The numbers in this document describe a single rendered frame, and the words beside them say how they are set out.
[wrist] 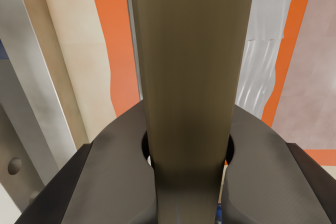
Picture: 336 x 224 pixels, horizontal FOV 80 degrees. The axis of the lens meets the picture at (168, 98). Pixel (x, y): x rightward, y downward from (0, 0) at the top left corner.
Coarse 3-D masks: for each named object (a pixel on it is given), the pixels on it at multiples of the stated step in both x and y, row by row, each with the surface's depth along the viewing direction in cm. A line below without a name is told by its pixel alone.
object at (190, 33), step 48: (144, 0) 5; (192, 0) 4; (240, 0) 5; (144, 48) 5; (192, 48) 5; (240, 48) 5; (144, 96) 6; (192, 96) 6; (192, 144) 7; (192, 192) 8
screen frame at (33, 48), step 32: (0, 0) 18; (32, 0) 19; (0, 32) 20; (32, 32) 20; (32, 64) 21; (64, 64) 25; (32, 96) 23; (64, 96) 25; (64, 128) 26; (64, 160) 29
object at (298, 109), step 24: (120, 48) 24; (288, 48) 23; (312, 48) 23; (120, 72) 25; (288, 72) 25; (312, 72) 25; (120, 96) 27; (288, 96) 26; (312, 96) 26; (264, 120) 28; (288, 120) 28; (312, 120) 28; (312, 144) 30
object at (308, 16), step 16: (96, 0) 21; (112, 0) 21; (304, 0) 21; (320, 0) 21; (112, 16) 22; (288, 16) 21; (304, 16) 21; (320, 16) 21; (112, 32) 23; (128, 32) 23; (288, 32) 22; (304, 32) 22; (320, 32) 22
